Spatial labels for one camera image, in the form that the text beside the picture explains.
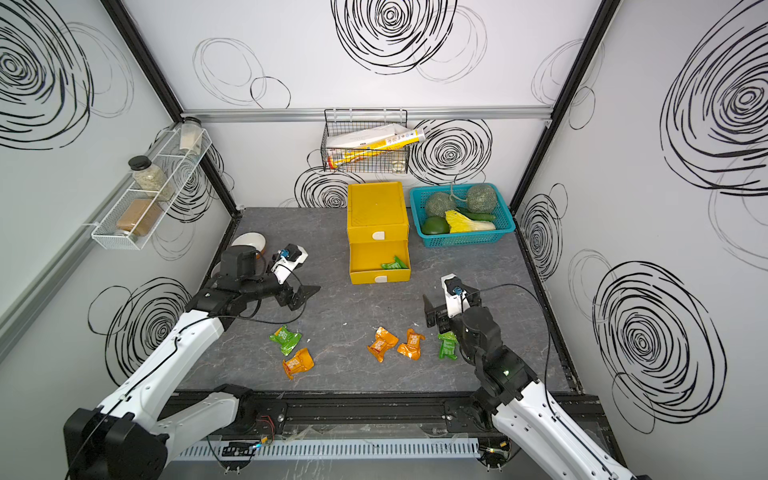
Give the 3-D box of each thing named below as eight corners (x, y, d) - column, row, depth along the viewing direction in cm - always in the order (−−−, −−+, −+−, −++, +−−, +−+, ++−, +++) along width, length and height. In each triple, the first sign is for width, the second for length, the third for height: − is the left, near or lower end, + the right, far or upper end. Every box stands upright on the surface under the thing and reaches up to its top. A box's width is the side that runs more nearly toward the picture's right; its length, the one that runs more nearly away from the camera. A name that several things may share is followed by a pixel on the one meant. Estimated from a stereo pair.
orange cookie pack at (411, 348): (397, 352, 86) (397, 349, 85) (407, 329, 91) (407, 326, 89) (418, 361, 85) (418, 359, 83) (426, 338, 89) (427, 335, 87)
